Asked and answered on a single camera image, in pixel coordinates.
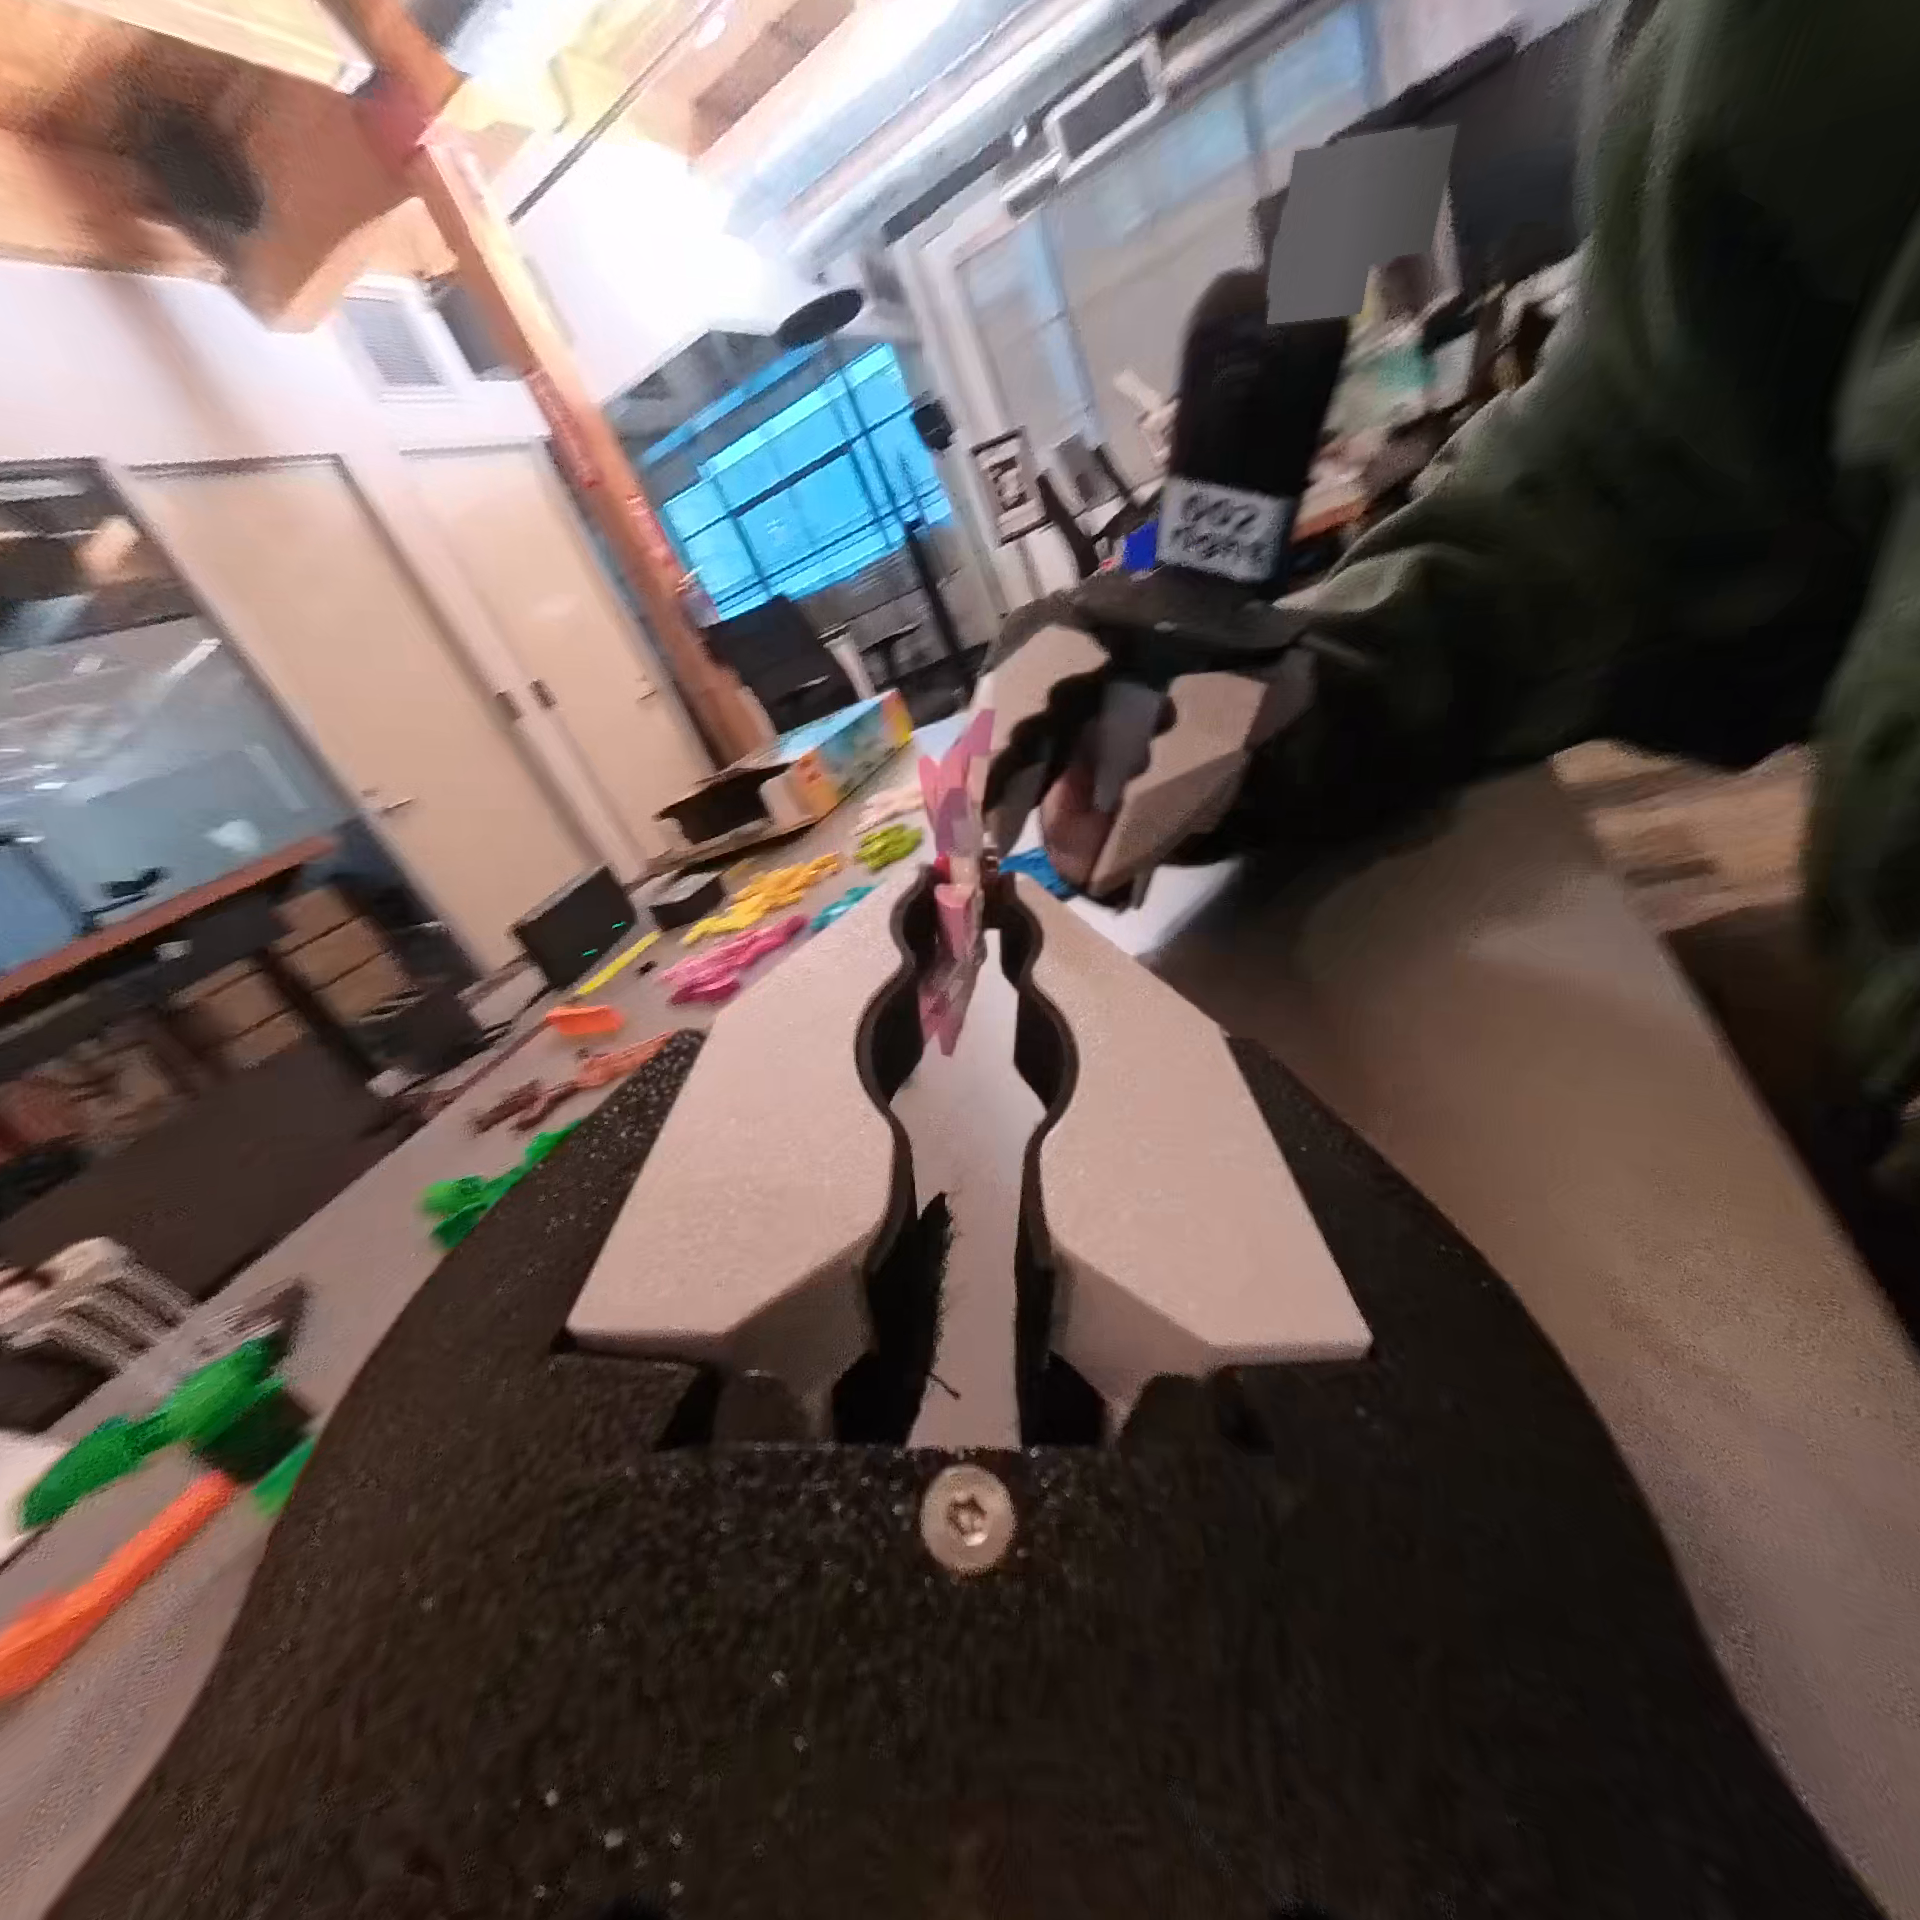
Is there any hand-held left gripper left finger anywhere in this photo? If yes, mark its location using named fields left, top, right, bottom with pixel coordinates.
left=566, top=877, right=924, bottom=1442

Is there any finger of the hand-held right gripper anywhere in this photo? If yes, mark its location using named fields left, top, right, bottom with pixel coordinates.
left=977, top=621, right=1119, bottom=864
left=1084, top=653, right=1318, bottom=911

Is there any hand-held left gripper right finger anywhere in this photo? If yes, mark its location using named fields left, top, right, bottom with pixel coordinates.
left=1015, top=873, right=1376, bottom=1434

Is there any pink lego flower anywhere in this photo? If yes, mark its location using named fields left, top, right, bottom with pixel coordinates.
left=918, top=704, right=1004, bottom=1059

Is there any person's right forearm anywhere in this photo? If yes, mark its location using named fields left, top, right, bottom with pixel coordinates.
left=1191, top=240, right=1920, bottom=903

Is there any pile of brown lego pieces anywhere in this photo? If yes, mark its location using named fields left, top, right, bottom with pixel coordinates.
left=471, top=1032, right=680, bottom=1136

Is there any colourful lego box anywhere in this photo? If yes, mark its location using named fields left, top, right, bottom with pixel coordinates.
left=776, top=692, right=917, bottom=818

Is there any pile of pink lego pieces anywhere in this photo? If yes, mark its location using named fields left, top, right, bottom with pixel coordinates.
left=660, top=915, right=810, bottom=1009

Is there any pile of green lego pieces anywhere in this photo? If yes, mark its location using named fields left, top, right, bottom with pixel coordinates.
left=421, top=1122, right=585, bottom=1251

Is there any pile of yellow lego pieces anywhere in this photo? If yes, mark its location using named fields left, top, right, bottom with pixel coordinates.
left=680, top=855, right=845, bottom=946

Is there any green lego plate build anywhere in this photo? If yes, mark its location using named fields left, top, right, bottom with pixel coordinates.
left=15, top=1332, right=320, bottom=1536

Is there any long orange lego piece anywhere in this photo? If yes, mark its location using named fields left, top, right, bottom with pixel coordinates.
left=0, top=1467, right=244, bottom=1706

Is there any person's right hand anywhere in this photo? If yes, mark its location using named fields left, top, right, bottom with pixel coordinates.
left=1039, top=756, right=1119, bottom=889

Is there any black framed picture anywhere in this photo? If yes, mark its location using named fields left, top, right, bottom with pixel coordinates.
left=972, top=428, right=1050, bottom=544

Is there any black box with green light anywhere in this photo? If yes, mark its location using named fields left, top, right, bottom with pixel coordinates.
left=512, top=864, right=641, bottom=993

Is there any brown cardboard tray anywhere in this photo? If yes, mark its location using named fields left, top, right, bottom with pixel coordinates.
left=656, top=755, right=817, bottom=845

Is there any white double door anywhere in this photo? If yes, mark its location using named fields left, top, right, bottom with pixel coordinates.
left=128, top=439, right=711, bottom=969

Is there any wooden side desk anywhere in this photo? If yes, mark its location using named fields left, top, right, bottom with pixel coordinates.
left=0, top=835, right=345, bottom=1037

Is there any person's green jacket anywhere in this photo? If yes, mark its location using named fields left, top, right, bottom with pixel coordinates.
left=1574, top=0, right=1920, bottom=1202

